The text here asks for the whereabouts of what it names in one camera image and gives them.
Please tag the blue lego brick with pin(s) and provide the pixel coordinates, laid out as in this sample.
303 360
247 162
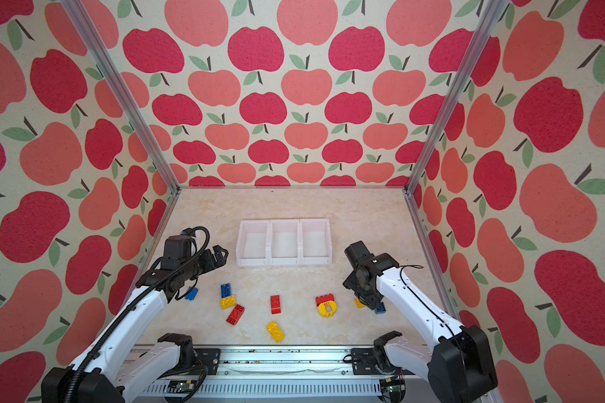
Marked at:
380 309
225 291
193 292

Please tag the yellow ring lego piece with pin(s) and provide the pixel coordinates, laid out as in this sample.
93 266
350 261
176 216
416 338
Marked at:
327 309

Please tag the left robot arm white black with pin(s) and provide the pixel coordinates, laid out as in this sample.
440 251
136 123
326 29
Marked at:
99 373

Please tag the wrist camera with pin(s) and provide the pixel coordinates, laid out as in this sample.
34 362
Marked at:
358 255
178 249

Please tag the white three-compartment bin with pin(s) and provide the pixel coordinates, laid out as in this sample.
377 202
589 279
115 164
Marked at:
284 242

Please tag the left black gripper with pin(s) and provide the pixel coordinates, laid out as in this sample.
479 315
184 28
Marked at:
210 263

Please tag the red lego brick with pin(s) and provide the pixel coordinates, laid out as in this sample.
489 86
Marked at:
323 299
235 315
275 302

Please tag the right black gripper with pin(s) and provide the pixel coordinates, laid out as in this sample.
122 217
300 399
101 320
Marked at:
349 280

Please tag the yellow lego brick bottom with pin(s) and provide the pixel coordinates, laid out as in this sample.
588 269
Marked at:
275 332

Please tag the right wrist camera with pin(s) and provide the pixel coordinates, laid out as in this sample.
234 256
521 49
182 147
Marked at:
358 255

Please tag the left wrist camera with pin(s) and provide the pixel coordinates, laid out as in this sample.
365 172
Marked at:
178 249

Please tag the right aluminium corner post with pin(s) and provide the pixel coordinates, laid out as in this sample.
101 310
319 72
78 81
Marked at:
462 77

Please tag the aluminium corner post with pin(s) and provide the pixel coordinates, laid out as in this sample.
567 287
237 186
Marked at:
88 32
462 77

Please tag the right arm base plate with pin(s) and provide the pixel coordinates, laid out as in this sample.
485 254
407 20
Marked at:
363 362

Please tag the left aluminium corner post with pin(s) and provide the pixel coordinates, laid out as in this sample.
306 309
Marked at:
88 32

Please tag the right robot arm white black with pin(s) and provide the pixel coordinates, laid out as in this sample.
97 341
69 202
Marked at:
454 359

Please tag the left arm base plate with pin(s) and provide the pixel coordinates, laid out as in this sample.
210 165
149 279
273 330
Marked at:
203 358

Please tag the aluminium front rail frame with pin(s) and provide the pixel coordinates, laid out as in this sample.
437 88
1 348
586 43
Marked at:
286 373

